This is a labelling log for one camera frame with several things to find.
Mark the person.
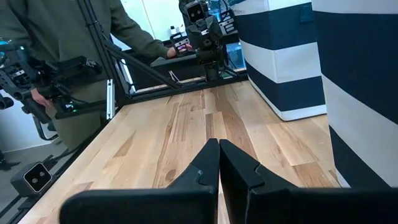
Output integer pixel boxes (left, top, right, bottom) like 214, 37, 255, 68
0, 0, 171, 151

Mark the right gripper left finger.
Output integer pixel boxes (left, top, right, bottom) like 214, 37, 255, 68
58, 138, 220, 224

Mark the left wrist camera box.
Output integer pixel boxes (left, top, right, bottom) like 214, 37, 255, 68
185, 1, 208, 25

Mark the dark side desk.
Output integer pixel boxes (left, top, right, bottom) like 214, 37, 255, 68
150, 54, 206, 83

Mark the person's hand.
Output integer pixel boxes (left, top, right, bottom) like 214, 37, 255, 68
30, 88, 54, 109
165, 42, 194, 60

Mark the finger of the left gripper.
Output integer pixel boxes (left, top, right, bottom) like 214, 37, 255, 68
169, 32, 192, 54
218, 9, 236, 35

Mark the blue lit monitor screen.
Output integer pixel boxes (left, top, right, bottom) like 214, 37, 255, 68
226, 42, 247, 70

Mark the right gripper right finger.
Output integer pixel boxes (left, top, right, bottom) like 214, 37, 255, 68
219, 139, 398, 224

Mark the navy white striped lettered bin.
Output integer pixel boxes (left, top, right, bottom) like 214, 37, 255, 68
229, 0, 328, 122

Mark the silver metal bracket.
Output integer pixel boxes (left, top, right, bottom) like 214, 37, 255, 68
106, 78, 116, 121

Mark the navy white striped fabric bin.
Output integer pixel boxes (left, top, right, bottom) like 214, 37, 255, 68
310, 0, 398, 189

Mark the black table-level camera box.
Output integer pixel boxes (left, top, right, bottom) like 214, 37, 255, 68
10, 161, 53, 198

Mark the black aluminium table frame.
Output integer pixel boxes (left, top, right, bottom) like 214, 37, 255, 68
0, 0, 249, 224

